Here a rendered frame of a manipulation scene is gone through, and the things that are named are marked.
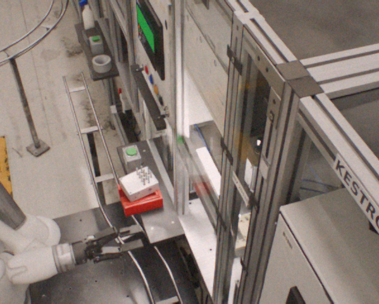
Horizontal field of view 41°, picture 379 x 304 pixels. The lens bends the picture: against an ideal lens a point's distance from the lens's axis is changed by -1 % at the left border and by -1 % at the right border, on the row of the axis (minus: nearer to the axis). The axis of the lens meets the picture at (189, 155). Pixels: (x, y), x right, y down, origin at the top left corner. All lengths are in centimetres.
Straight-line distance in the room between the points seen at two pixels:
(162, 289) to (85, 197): 134
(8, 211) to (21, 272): 36
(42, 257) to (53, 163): 193
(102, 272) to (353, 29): 151
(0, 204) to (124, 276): 59
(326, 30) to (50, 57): 364
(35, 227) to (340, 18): 139
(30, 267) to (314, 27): 111
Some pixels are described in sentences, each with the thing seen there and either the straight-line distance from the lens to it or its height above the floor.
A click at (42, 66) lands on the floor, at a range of 439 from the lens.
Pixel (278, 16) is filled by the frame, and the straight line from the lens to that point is 103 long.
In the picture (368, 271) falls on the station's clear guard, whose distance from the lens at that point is 81.
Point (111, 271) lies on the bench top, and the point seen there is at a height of 68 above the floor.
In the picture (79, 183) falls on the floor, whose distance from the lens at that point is 339.
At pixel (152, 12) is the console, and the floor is 173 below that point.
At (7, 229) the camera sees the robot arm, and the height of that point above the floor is 112.
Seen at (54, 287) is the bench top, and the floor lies 68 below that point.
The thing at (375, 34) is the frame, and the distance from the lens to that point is 103.
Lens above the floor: 254
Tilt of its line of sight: 47 degrees down
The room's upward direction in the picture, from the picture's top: straight up
